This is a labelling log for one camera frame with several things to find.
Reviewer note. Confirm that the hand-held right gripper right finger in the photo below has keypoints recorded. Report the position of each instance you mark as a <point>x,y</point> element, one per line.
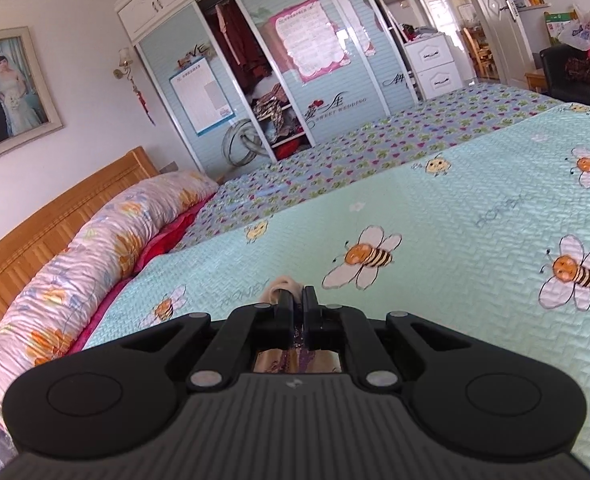
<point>315,320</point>

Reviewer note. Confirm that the pile of clothes in wardrobe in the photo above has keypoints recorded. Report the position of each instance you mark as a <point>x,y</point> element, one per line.
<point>275,110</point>

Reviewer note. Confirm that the wooden headboard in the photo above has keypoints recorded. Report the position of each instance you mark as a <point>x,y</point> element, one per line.
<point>35,240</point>

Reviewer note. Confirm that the bee-printed green quilt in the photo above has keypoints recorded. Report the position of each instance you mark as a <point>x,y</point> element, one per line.
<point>450,240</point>

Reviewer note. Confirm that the heart-printed bed sheet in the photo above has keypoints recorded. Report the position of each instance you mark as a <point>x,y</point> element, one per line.
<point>355,155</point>

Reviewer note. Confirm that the framed wedding photo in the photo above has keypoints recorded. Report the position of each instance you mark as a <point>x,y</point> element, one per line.
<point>5,90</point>

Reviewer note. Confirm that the black sofa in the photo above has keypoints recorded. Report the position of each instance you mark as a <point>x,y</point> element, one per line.
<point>555,75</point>

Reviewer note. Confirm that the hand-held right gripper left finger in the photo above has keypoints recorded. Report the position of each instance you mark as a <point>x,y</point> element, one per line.
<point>287,320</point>

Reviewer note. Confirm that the blue-bordered poster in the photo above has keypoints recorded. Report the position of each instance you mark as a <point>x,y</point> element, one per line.
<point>200,100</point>

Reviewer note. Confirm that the pink-bordered poster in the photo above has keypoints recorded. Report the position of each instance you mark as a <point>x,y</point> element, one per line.
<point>307,40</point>

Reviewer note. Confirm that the green cardboard box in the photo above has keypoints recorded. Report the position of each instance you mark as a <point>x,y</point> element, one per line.
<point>555,25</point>

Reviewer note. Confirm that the long floral pillow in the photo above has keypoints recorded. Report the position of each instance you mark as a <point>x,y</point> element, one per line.
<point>100,245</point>

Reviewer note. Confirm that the red hanging ornament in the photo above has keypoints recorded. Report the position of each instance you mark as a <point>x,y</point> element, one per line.
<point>142,100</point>

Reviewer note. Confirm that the white drawer cabinet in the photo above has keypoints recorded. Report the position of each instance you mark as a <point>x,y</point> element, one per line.
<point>435,70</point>

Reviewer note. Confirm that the small wooden table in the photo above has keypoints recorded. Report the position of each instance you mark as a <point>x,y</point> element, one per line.
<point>535,80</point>

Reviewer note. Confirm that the dark red hanging clothes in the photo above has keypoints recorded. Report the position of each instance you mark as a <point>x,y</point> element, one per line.
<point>240,45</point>

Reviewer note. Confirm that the white plastic bag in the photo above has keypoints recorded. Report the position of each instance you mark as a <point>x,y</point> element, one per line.
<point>580,35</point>

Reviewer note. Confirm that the wall lamp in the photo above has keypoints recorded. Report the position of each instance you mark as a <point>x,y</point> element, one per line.
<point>124,57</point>

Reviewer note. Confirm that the beige printed pajama top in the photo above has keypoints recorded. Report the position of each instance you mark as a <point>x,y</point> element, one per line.
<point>282,285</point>

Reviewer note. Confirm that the wooden chair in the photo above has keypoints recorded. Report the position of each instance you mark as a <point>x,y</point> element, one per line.
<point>482,57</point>

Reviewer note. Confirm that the white door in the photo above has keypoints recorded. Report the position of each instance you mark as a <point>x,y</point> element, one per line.
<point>490,35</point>

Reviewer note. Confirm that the clothes on drawer cabinet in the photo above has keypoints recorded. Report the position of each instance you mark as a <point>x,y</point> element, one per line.
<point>415,32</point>

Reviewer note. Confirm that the wardrobe with sliding doors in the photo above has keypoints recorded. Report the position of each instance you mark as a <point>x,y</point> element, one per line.
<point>370,80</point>

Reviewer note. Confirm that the red blanket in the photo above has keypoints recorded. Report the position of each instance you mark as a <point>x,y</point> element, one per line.
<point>167,242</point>

